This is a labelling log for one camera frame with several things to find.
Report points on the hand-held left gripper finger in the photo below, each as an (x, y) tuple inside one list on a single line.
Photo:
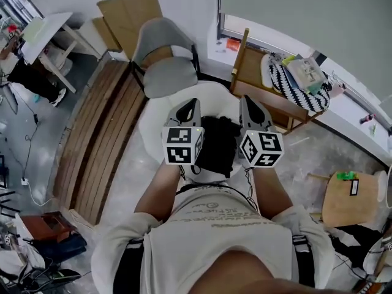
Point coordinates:
[(191, 112)]

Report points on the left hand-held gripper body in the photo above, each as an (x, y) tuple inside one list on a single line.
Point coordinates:
[(180, 145)]

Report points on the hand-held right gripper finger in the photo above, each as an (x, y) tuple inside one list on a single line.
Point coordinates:
[(252, 110)]

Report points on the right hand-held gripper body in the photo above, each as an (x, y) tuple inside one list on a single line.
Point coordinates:
[(263, 149)]

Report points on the white daisy-shaped plush cushion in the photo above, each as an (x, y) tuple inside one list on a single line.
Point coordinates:
[(156, 118)]

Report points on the black backpack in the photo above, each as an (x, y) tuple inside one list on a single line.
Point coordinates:
[(217, 145)]

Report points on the person's left forearm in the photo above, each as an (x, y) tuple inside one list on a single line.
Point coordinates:
[(159, 191)]

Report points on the person's right forearm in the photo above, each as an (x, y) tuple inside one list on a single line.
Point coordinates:
[(271, 191)]

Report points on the wooden shelf rack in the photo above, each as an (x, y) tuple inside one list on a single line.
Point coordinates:
[(251, 72)]

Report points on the grey upholstered chair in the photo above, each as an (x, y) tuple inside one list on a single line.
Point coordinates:
[(165, 72)]

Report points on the black and white striped cushion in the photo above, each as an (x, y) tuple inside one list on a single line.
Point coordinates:
[(303, 95)]

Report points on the pale illustrated book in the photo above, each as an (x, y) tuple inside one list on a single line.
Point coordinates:
[(307, 72)]

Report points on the orange packet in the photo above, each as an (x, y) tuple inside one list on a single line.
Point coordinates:
[(233, 44)]

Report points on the wooden slatted platform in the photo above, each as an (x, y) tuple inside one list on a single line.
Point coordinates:
[(101, 139)]

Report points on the green toy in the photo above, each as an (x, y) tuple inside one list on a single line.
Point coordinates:
[(346, 175)]

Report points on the pink tumbler cup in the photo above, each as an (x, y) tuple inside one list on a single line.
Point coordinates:
[(338, 90)]

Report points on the person's white t-shirt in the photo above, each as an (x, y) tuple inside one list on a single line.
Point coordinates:
[(214, 234)]

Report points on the round wooden stool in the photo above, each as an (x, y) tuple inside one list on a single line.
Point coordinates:
[(352, 207)]

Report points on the red drink bottle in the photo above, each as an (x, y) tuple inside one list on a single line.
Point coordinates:
[(367, 119)]

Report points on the large cardboard box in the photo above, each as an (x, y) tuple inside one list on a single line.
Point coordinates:
[(131, 14)]

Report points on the small cardboard box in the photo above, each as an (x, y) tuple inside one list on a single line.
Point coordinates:
[(105, 35)]

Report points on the person's chin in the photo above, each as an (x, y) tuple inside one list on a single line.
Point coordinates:
[(239, 274)]

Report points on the dark blue clothing pile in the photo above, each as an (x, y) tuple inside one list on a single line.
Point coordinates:
[(64, 247)]

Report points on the brown wooden box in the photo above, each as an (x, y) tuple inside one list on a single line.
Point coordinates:
[(46, 227)]

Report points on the white power strip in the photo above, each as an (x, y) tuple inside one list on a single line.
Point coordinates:
[(24, 181)]

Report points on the white trestle table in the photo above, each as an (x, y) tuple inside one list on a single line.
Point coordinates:
[(46, 32)]

